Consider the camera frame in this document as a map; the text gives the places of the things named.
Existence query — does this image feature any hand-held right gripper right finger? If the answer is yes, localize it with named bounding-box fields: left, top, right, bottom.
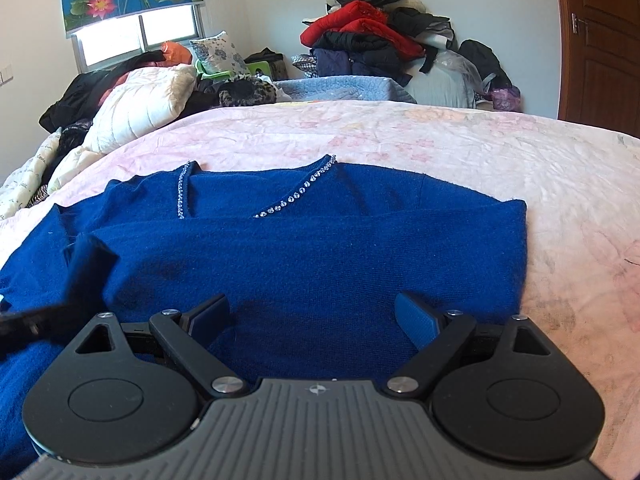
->
left=383, top=291, right=555, bottom=402

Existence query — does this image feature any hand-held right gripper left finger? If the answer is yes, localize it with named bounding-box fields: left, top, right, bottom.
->
left=66, top=293, right=251, bottom=402

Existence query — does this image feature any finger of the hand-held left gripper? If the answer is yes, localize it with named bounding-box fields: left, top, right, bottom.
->
left=0, top=235, right=120, bottom=357

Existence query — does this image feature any blue knit sweater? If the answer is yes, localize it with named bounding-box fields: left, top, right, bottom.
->
left=0, top=154, right=529, bottom=467

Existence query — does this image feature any pile of clothes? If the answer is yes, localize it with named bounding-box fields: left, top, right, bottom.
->
left=291, top=0, right=514, bottom=101

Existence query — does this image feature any script print quilt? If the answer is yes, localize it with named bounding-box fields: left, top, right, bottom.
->
left=0, top=127, right=64, bottom=221

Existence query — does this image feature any dark patterned garment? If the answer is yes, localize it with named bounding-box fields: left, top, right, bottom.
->
left=57, top=119, right=96, bottom=161

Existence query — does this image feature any white quilted comforter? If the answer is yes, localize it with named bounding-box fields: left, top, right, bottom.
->
left=47, top=65, right=199, bottom=194

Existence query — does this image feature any pink floral bedsheet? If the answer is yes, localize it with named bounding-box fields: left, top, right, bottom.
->
left=0, top=99, right=640, bottom=466

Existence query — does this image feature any black clothing heap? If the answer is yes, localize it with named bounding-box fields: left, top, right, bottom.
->
left=39, top=50, right=168, bottom=134

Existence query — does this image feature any grey blue pillow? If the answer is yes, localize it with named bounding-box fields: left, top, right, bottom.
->
left=404, top=72, right=481, bottom=110

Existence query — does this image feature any leopard print fabric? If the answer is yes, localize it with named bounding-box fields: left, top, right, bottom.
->
left=217, top=74, right=279, bottom=107

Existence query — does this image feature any orange cloth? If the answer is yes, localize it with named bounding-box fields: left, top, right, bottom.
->
left=162, top=41, right=194, bottom=66

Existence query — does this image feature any window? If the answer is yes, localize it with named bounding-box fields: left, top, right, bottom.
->
left=70, top=4, right=201, bottom=75

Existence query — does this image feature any purple bag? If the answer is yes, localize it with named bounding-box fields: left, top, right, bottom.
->
left=490, top=85, right=522, bottom=114

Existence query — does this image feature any light blue quilted blanket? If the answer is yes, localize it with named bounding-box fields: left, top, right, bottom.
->
left=272, top=74, right=416, bottom=106

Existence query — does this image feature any grey floral cushion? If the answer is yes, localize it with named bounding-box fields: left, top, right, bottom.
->
left=189, top=31, right=249, bottom=76

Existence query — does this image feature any green plastic stool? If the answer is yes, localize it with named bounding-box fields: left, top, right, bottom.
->
left=195, top=59, right=274, bottom=84

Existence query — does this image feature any clear plastic bag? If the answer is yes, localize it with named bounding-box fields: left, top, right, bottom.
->
left=432, top=50, right=486, bottom=96

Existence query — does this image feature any black bag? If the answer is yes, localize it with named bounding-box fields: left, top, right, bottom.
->
left=245, top=47, right=289, bottom=81

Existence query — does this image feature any brown wooden door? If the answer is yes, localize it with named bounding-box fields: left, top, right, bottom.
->
left=552, top=0, right=640, bottom=141

